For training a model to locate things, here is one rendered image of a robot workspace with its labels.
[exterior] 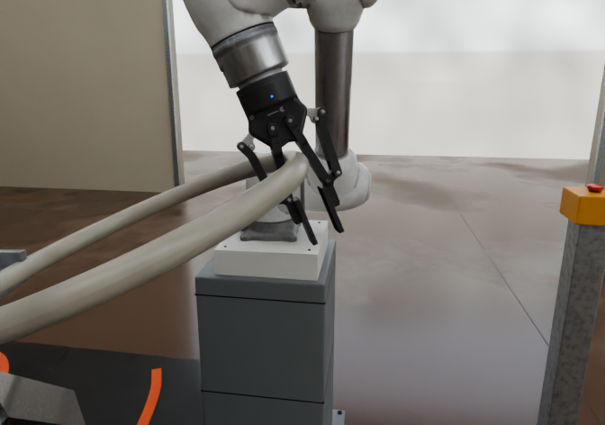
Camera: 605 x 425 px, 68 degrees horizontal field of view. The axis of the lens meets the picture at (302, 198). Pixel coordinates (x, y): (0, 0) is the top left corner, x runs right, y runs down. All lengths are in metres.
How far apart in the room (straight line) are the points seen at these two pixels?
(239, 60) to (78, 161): 6.03
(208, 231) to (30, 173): 6.66
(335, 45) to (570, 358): 1.11
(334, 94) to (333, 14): 0.21
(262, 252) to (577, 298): 0.90
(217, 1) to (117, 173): 5.76
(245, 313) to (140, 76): 4.82
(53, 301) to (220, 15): 0.36
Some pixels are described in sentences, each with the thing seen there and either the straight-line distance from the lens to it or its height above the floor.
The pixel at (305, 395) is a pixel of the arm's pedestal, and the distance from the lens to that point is 1.53.
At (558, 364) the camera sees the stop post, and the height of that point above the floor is 0.57.
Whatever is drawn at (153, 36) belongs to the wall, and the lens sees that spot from 5.91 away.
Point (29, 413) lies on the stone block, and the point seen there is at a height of 0.70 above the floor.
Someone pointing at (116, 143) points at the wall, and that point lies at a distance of 6.22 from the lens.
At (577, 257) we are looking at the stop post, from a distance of 1.45.
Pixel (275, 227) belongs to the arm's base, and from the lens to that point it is 1.42.
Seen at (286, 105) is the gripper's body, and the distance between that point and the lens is 0.61.
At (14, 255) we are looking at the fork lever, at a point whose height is 1.12.
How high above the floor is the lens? 1.37
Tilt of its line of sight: 14 degrees down
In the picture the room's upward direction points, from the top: straight up
